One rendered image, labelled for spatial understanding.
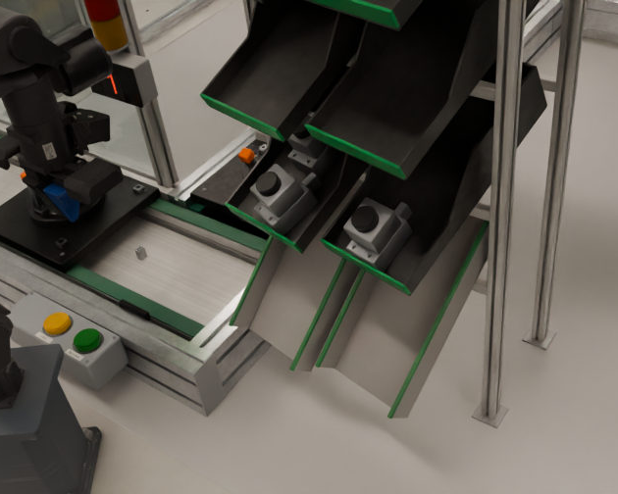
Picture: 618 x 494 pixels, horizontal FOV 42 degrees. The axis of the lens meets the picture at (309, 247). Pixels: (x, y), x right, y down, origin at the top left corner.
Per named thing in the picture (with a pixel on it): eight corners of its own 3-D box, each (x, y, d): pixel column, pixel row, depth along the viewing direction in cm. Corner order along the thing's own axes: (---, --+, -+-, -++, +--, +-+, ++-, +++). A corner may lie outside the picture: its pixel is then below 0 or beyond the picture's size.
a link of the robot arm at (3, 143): (68, 147, 87) (109, 120, 91) (-35, 108, 97) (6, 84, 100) (88, 208, 93) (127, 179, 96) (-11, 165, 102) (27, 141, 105)
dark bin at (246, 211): (302, 254, 98) (276, 224, 92) (232, 213, 106) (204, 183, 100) (435, 79, 102) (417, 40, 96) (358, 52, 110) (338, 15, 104)
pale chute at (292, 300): (311, 372, 110) (291, 370, 106) (248, 327, 117) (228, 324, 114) (401, 184, 106) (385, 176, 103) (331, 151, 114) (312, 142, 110)
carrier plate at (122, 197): (65, 273, 137) (61, 264, 136) (-22, 230, 149) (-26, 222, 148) (161, 196, 151) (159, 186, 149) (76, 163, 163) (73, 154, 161)
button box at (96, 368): (98, 392, 123) (86, 366, 119) (12, 341, 133) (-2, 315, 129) (130, 362, 127) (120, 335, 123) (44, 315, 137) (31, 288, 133)
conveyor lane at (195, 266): (209, 376, 128) (196, 334, 121) (-90, 220, 170) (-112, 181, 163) (312, 270, 144) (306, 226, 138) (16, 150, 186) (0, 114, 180)
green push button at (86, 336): (88, 360, 121) (84, 350, 120) (71, 349, 123) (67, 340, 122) (108, 342, 123) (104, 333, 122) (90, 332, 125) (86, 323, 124)
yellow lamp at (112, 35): (112, 53, 128) (104, 24, 125) (91, 47, 131) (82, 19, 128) (134, 39, 131) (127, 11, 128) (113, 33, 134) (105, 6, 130)
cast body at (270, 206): (283, 238, 100) (256, 210, 94) (263, 220, 102) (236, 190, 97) (331, 190, 100) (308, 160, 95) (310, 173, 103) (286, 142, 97)
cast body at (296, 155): (320, 181, 102) (297, 150, 96) (296, 169, 104) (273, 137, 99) (359, 129, 103) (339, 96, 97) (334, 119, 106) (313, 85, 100)
